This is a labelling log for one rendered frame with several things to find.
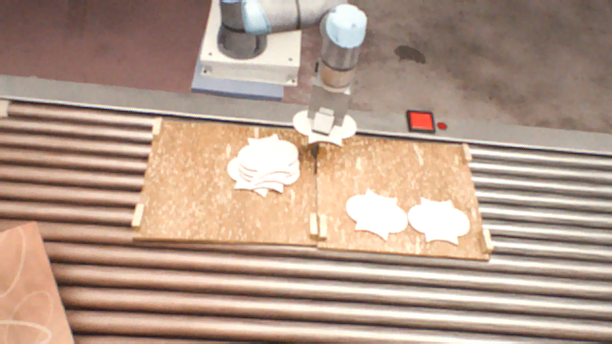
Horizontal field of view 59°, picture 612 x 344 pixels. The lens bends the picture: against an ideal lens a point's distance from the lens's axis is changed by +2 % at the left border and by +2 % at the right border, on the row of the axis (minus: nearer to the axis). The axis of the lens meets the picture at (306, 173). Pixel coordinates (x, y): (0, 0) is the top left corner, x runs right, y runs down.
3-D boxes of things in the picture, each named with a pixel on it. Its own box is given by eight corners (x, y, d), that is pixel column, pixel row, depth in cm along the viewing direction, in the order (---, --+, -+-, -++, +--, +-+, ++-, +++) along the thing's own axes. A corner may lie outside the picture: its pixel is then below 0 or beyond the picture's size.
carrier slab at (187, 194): (157, 124, 139) (156, 119, 138) (312, 135, 143) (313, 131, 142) (132, 240, 117) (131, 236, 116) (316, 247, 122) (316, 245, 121)
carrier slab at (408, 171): (316, 137, 143) (316, 133, 142) (462, 149, 147) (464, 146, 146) (316, 249, 122) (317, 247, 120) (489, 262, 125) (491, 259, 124)
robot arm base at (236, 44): (218, 26, 163) (215, -2, 155) (267, 28, 164) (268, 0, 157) (214, 59, 154) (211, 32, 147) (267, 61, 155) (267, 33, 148)
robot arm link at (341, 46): (360, -1, 105) (374, 26, 100) (350, 44, 114) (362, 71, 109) (322, 1, 103) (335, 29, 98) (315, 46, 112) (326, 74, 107)
